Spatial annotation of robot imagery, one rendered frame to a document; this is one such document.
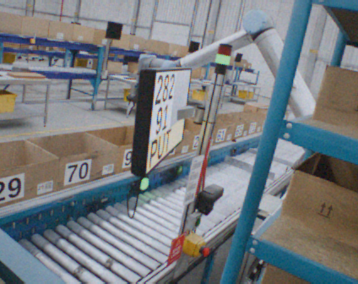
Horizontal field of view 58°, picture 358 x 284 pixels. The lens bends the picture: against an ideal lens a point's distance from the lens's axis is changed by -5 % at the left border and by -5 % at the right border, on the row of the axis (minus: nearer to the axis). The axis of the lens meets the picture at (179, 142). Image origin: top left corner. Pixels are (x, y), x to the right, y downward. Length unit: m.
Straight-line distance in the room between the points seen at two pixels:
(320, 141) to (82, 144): 1.68
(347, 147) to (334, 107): 0.15
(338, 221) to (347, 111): 0.20
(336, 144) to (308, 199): 0.19
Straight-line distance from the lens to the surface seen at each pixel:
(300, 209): 0.68
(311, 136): 0.51
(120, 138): 2.27
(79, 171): 1.68
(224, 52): 1.25
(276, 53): 1.57
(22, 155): 1.81
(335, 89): 0.63
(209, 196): 1.36
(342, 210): 0.66
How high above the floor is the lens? 1.61
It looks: 15 degrees down
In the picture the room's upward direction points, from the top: 11 degrees clockwise
